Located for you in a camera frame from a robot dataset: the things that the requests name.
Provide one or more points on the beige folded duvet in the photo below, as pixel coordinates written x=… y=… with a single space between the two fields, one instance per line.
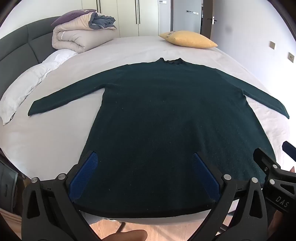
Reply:
x=76 y=37

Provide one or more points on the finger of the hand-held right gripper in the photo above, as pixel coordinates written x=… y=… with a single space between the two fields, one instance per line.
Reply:
x=290 y=150
x=264 y=160

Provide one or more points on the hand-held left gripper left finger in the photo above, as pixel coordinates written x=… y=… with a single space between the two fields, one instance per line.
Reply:
x=84 y=176

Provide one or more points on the white pillow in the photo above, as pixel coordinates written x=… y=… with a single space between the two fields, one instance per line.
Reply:
x=30 y=81

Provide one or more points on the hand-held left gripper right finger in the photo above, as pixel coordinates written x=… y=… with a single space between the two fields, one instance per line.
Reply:
x=205 y=177

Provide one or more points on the yellow pillow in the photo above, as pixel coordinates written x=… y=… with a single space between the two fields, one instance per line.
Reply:
x=189 y=39

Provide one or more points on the dark bedside cabinet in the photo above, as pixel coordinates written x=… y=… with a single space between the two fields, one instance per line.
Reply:
x=9 y=180

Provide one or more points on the white wardrobe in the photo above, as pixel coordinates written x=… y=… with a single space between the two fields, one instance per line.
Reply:
x=127 y=16

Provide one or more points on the purple pillow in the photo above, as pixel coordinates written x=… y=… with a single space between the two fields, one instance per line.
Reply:
x=71 y=16

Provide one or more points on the person's left hand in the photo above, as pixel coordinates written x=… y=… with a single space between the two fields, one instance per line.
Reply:
x=131 y=235

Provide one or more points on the dark green sweater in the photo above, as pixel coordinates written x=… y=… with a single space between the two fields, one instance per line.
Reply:
x=161 y=127

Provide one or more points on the grey upholstered headboard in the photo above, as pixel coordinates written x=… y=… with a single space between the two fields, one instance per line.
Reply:
x=20 y=46

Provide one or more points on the brown door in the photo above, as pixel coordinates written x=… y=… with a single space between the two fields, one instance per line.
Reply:
x=208 y=11

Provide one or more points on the wall switch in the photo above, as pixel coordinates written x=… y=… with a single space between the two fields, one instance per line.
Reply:
x=291 y=57
x=272 y=45

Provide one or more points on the bed with grey sheet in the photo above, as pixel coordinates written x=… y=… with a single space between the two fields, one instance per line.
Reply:
x=138 y=48

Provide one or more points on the blue-grey folded blanket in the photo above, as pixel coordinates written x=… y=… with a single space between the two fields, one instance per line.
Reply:
x=103 y=20

